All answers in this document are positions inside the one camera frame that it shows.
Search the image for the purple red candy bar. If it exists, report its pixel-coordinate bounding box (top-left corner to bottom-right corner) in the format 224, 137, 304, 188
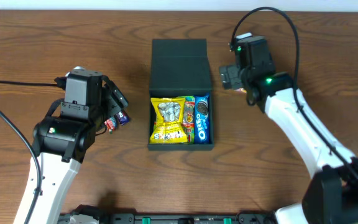
115, 110, 131, 126

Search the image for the green Haribo gummy bag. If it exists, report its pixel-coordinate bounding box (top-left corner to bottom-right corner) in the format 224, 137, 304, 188
181, 96, 195, 144

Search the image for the dark green gift box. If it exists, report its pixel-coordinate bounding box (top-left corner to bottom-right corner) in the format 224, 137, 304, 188
147, 39, 214, 151

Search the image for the yellow Mentos gum bottle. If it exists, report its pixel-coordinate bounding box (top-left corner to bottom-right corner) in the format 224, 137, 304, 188
236, 88, 247, 93

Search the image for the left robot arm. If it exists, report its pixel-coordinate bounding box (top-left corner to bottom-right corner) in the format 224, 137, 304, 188
14, 67, 128, 223

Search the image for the green red snack bar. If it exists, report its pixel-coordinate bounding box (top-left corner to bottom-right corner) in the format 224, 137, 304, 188
104, 117, 117, 134

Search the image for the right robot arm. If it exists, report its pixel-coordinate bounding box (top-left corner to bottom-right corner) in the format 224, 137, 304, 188
219, 33, 358, 223

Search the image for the yellow Hacks candy bag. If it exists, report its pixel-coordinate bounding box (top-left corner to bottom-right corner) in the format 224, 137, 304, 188
149, 98, 187, 144

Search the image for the black right camera cable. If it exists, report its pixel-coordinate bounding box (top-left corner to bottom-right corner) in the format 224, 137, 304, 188
228, 6, 358, 212

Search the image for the black left camera cable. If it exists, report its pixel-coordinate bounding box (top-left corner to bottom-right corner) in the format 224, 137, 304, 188
0, 80, 58, 224

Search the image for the black camera cable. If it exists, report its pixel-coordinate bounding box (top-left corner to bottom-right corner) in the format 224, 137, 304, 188
228, 6, 358, 212
0, 80, 58, 224

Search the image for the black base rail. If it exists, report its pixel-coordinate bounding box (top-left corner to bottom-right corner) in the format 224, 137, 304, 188
57, 205, 277, 224

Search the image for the blue Oreo cookie pack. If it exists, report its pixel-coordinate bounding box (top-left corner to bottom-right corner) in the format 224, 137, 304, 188
194, 95, 209, 144

